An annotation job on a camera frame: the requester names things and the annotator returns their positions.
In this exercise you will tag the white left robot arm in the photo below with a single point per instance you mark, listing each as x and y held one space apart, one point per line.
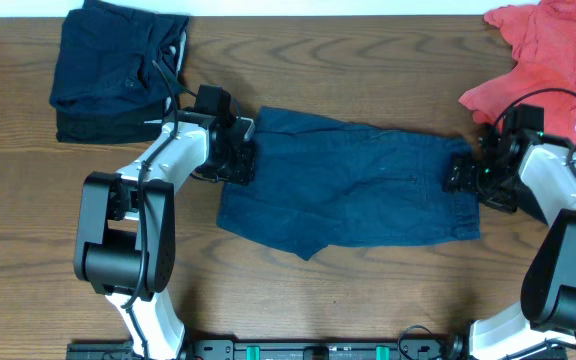
125 243

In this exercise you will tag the blue denim shorts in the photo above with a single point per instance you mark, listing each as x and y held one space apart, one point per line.
320 181

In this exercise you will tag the red t-shirt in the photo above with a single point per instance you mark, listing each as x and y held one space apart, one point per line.
543 44

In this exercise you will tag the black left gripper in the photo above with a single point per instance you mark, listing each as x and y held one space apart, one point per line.
241 161

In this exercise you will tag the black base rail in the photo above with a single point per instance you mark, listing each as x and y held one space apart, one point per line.
424 349

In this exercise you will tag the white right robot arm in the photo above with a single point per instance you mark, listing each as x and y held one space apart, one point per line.
539 169

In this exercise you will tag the folded black garment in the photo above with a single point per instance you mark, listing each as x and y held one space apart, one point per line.
134 126

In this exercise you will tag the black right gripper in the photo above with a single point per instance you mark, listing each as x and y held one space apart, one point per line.
459 174

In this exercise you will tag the folded navy shorts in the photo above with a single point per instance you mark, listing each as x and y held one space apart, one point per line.
115 59

